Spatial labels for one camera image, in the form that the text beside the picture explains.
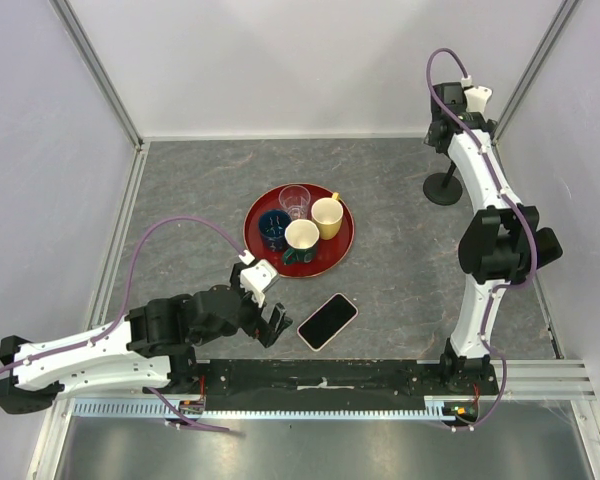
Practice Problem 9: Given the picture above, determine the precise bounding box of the white cable duct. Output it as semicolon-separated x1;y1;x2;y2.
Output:
72;398;477;421

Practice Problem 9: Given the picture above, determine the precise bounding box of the phone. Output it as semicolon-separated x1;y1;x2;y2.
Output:
297;293;359;352

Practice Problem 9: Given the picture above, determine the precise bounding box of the green mug white inside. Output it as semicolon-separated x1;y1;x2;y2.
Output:
282;219;320;265

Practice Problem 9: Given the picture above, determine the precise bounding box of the red round tray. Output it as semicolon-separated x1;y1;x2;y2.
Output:
243;182;356;279

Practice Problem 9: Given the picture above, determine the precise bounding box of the clear glass cup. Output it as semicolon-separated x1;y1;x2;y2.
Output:
278;185;311;220

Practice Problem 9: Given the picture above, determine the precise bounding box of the yellow mug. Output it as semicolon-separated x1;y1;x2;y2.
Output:
311;192;344;240

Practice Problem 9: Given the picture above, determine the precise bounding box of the dark blue cup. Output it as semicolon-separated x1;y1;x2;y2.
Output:
258;209;291;253

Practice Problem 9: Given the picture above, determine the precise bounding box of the round base phone holder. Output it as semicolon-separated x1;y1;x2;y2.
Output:
423;161;463;206

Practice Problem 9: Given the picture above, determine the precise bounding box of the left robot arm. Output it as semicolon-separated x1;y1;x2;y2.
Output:
0;285;292;415

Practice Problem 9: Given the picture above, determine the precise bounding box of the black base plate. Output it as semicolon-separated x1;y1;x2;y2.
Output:
186;359;486;413

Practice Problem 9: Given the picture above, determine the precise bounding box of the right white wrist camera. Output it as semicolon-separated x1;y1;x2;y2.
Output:
460;75;493;114

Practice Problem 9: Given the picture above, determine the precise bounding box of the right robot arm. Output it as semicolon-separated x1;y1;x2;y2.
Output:
423;79;563;394

